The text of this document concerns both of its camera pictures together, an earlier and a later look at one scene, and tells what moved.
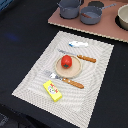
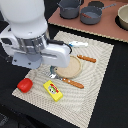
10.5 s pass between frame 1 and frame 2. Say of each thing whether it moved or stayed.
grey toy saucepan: stayed
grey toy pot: stayed
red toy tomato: moved
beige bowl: stayed
